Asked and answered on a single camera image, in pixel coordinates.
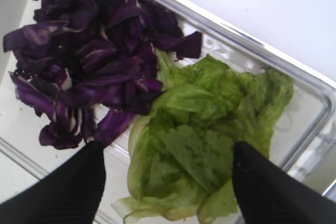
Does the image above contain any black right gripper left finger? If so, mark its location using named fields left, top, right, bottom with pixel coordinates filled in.
left=1, top=141, right=106, bottom=223

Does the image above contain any clear plastic salad container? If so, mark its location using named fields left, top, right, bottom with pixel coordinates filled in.
left=1, top=0, right=335, bottom=223

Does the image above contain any purple cabbage pile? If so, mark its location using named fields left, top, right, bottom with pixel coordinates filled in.
left=3, top=0, right=203, bottom=150

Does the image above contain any green lettuce pile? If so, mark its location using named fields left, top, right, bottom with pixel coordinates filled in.
left=113, top=51, right=293, bottom=223

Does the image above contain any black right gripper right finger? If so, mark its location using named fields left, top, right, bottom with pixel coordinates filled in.
left=232, top=142, right=335, bottom=223

